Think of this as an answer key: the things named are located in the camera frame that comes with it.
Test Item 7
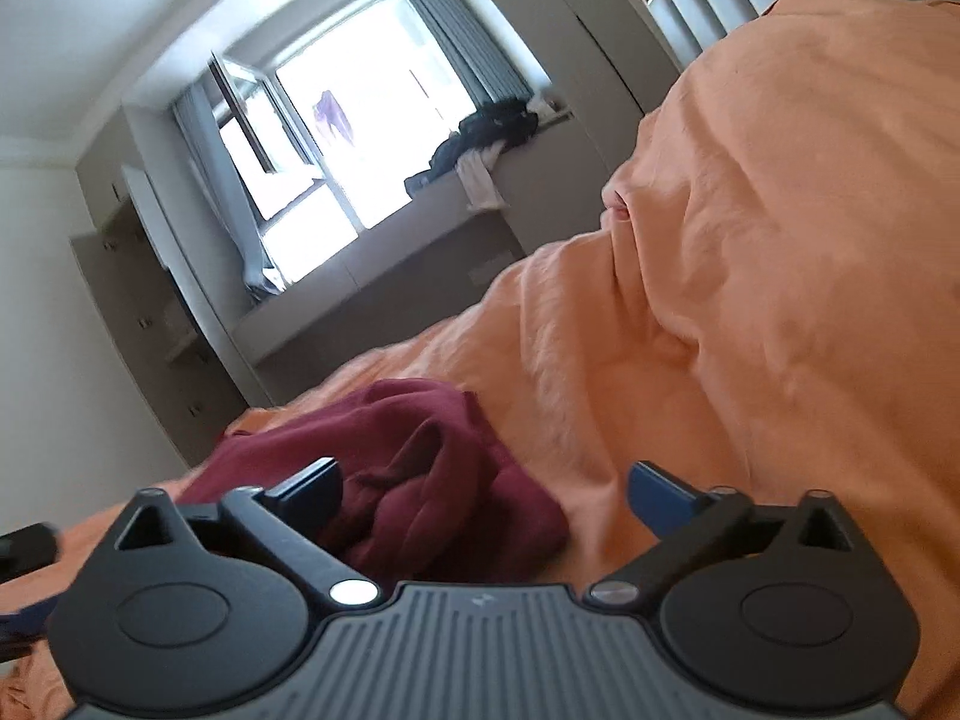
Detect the pale grey curtain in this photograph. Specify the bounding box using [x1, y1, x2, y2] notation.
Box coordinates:
[174, 82, 286, 297]

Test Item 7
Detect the grey-blue curtain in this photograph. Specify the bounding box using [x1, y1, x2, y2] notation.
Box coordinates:
[375, 0, 552, 113]

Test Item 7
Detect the purple hanging cloth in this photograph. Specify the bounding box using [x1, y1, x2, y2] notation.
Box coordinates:
[313, 90, 355, 147]

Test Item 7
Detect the orange bed sheet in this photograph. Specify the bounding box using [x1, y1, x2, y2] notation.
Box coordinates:
[0, 0, 960, 720]

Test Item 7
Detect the window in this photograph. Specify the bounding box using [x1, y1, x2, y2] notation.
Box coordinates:
[210, 0, 496, 271]

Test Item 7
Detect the beige shelf cabinet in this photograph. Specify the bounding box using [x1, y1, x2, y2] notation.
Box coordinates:
[71, 165, 248, 421]

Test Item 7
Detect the maroon garment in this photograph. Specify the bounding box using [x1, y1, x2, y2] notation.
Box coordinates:
[176, 379, 571, 586]

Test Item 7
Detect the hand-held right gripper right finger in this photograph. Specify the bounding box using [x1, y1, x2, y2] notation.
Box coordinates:
[589, 461, 853, 608]

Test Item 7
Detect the pile of dark clothes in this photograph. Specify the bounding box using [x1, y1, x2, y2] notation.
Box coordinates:
[405, 96, 539, 196]

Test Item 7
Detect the beige window seat cabinet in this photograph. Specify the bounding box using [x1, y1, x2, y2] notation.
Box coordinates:
[232, 109, 578, 406]

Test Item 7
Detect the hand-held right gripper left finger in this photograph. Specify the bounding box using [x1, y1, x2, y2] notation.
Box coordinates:
[112, 456, 383, 608]

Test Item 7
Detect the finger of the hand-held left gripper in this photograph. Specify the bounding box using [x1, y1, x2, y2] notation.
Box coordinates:
[0, 523, 64, 583]

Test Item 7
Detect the white pink cloth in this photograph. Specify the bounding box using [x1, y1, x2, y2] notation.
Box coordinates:
[457, 150, 507, 211]

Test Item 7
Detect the beige wardrobe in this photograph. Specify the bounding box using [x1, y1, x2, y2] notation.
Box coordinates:
[517, 0, 676, 121]

